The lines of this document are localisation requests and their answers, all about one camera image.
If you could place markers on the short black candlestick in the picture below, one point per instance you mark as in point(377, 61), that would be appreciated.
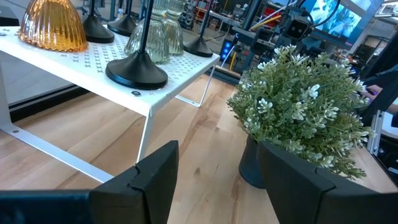
point(199, 46)
point(136, 71)

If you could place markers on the black computer with blue lights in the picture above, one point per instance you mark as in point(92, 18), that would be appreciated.
point(227, 49)

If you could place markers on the silver aluminium bracket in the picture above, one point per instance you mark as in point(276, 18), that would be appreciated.
point(376, 133)

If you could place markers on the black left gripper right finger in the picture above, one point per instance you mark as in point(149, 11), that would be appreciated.
point(304, 199)

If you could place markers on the amber ribbed glass candle holder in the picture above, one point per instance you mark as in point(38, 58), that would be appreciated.
point(53, 28)

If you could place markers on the person's forearm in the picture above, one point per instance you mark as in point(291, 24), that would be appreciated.
point(392, 108)

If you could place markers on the computer monitor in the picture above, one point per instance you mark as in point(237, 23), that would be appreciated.
point(342, 18)

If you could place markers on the clear green glass candle holder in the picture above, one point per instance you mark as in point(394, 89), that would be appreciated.
point(174, 37)
point(157, 43)

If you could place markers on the artificial green plant white flowers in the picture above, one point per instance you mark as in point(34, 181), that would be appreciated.
point(298, 109)

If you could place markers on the white perforated metal shelf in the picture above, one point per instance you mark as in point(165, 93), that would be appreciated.
point(93, 71)

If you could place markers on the tall black candlestick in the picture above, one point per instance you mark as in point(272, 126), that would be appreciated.
point(98, 31)
point(124, 26)

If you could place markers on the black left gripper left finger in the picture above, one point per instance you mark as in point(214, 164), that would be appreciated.
point(140, 199)

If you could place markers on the person's hand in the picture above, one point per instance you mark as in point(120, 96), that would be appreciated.
point(371, 91)

